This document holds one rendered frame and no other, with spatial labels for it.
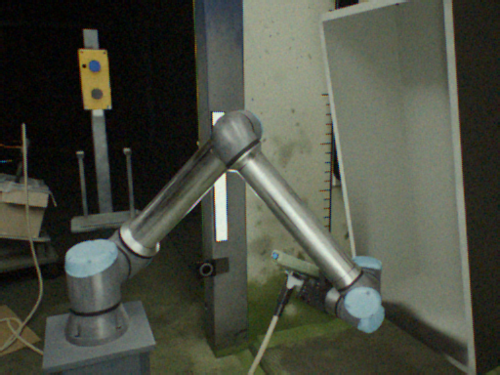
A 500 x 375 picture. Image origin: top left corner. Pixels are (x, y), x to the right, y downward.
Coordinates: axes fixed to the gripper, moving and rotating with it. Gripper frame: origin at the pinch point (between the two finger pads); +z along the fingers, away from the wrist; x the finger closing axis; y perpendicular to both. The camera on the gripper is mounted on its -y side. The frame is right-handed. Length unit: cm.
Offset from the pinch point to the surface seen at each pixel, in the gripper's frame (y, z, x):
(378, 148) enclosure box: -59, 5, 26
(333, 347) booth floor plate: 31, 30, 89
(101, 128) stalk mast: -24, 104, -43
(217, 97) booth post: -58, 69, -14
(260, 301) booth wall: 25, 59, 55
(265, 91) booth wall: -72, 62, 5
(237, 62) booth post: -77, 67, -13
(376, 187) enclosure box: -45, 4, 35
